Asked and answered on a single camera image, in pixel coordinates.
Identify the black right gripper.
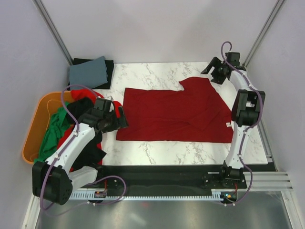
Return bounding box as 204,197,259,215
202,57,228,85

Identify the dark red t shirt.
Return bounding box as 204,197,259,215
116,77,233,143

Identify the orange plastic basket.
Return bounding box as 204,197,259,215
21,92,62,165

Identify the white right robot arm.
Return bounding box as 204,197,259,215
201,52,265,188

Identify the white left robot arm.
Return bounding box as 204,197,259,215
32,98,128,205

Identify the bright red t shirt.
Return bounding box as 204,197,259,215
58,88,122,148

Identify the folded grey-blue t shirt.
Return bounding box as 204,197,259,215
68,56,108,90

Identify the folded black t shirt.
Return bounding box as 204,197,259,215
66,58,114,91

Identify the green t shirt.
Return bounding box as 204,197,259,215
34,107,71,163

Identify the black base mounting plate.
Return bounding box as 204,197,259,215
92,164,277,198

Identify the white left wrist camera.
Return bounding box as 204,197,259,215
104,96,114,101

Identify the right aluminium frame post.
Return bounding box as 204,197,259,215
242,0,286,67

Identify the aluminium frame post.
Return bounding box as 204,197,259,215
33,0,72,65
242,0,286,67

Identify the white slotted cable duct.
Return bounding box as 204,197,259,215
69,188,224,201

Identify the left aluminium frame post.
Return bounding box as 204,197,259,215
33,0,72,65

